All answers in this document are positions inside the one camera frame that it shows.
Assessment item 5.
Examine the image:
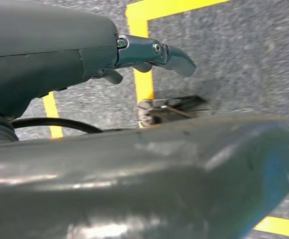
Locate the yellow floor tape outline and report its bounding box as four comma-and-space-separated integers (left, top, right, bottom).
125, 0, 289, 239

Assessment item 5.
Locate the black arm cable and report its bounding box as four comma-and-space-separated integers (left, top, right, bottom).
11, 118, 103, 134

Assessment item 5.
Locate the yellow floor tape strip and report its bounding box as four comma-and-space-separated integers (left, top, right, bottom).
42, 92, 63, 139

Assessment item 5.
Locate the black robot foot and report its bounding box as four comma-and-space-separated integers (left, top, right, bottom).
135, 96, 210, 127

